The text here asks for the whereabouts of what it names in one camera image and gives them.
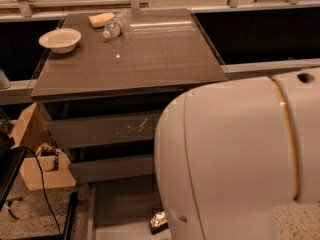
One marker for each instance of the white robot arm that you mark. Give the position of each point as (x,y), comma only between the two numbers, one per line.
(226,154)

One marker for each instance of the grey drawer cabinet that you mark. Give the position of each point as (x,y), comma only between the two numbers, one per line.
(162,54)

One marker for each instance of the top grey drawer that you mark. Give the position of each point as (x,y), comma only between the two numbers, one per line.
(104,130)

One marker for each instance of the grey drawer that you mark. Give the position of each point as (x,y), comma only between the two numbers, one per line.
(104,130)
(109,169)
(121,209)

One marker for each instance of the middle grey drawer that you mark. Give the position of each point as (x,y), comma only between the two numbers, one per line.
(109,169)

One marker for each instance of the bottom grey drawer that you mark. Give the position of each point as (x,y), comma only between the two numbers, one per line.
(121,209)

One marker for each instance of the clear plastic water bottle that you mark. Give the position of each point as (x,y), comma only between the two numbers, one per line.
(117,25)

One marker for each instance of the yellow sponge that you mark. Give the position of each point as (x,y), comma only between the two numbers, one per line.
(98,21)

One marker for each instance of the black floor stand bar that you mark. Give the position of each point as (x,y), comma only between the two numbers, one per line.
(73,201)

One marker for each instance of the white bowl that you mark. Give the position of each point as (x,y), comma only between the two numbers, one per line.
(60,41)

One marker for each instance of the cardboard box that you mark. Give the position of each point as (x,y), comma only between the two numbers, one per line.
(50,167)

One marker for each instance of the black equipment at left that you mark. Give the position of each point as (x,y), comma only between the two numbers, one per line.
(10,162)

